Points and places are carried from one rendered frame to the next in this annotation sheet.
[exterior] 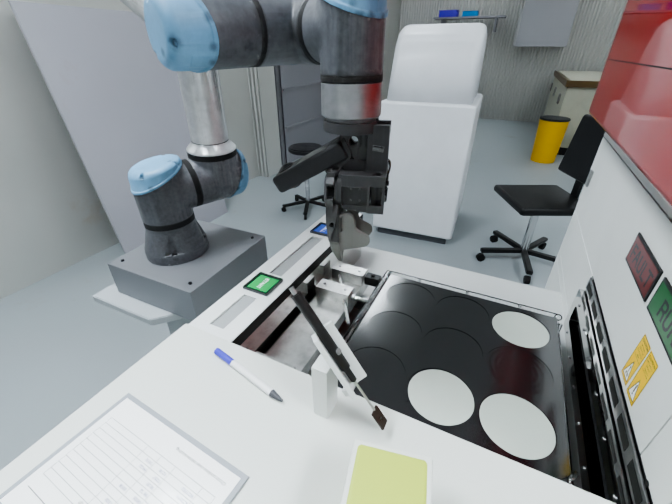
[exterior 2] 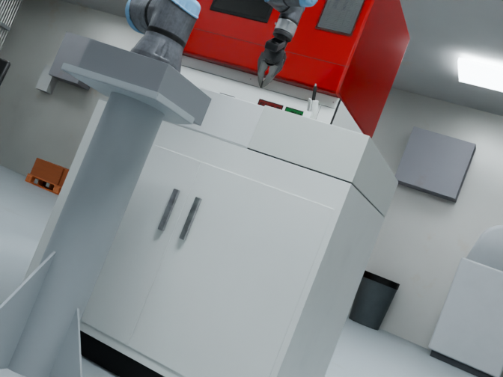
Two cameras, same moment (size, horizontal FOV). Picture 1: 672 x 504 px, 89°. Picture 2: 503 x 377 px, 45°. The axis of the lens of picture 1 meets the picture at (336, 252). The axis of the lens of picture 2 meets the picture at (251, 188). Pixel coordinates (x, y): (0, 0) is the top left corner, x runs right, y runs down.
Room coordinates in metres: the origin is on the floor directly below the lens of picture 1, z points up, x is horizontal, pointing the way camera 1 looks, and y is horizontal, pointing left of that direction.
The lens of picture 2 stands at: (0.45, 2.11, 0.59)
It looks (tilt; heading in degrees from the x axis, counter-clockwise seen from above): 4 degrees up; 268
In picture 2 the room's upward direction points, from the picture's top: 22 degrees clockwise
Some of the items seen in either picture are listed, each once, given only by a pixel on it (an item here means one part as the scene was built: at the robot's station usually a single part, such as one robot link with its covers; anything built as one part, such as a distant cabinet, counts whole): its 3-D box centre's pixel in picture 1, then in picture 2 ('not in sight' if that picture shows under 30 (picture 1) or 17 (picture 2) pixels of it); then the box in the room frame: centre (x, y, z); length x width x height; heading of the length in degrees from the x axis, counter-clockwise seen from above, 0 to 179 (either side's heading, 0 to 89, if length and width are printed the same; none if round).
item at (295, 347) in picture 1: (318, 322); not in sight; (0.54, 0.04, 0.87); 0.36 x 0.08 x 0.03; 154
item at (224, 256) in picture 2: not in sight; (204, 265); (0.42, -0.08, 0.41); 0.96 x 0.64 x 0.82; 154
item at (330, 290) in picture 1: (334, 291); not in sight; (0.61, 0.00, 0.89); 0.08 x 0.03 x 0.03; 64
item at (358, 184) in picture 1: (355, 166); (277, 50); (0.46, -0.03, 1.22); 0.09 x 0.08 x 0.12; 79
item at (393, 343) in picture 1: (452, 348); not in sight; (0.44, -0.21, 0.90); 0.34 x 0.34 x 0.01; 64
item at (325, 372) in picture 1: (337, 376); (308, 117); (0.27, 0.00, 1.03); 0.06 x 0.04 x 0.13; 64
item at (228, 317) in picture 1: (298, 280); (190, 108); (0.66, 0.09, 0.89); 0.55 x 0.09 x 0.14; 154
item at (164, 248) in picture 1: (173, 232); (159, 51); (0.77, 0.41, 0.96); 0.15 x 0.15 x 0.10
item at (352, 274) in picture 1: (349, 273); not in sight; (0.68, -0.03, 0.89); 0.08 x 0.03 x 0.03; 64
